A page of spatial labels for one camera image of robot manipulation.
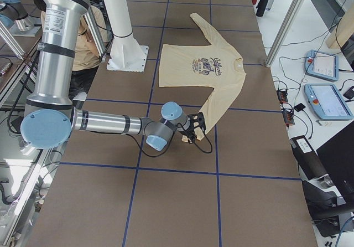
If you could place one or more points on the black monitor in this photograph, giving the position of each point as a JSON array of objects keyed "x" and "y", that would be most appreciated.
[{"x": 336, "y": 155}]

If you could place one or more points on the orange black connector box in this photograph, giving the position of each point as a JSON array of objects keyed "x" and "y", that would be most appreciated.
[{"x": 282, "y": 96}]

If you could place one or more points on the aluminium frame post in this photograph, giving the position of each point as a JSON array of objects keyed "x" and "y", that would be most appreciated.
[{"x": 283, "y": 31}]

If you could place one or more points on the brown paper roll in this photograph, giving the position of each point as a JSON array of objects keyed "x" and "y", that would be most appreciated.
[{"x": 307, "y": 158}]

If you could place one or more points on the person in beige shirt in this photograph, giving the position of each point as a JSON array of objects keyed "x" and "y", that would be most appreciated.
[{"x": 87, "y": 58}]

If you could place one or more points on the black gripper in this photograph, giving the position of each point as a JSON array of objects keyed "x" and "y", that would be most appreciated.
[{"x": 188, "y": 134}]

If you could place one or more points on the far blue teach pendant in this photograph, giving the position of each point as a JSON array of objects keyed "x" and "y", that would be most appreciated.
[{"x": 322, "y": 65}]

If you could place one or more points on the near blue teach pendant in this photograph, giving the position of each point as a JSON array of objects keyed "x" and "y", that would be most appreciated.
[{"x": 327, "y": 102}]

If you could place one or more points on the black water bottle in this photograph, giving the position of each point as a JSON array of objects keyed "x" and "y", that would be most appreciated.
[{"x": 261, "y": 7}]

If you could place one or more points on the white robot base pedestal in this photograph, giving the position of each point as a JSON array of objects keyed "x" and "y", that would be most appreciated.
[{"x": 126, "y": 54}]

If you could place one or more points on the blue teach pendant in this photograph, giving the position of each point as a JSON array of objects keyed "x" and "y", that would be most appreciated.
[
  {"x": 327, "y": 102},
  {"x": 322, "y": 65}
]

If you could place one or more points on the cream long-sleeve graphic shirt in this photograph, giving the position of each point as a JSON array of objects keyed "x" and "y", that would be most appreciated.
[{"x": 218, "y": 66}]

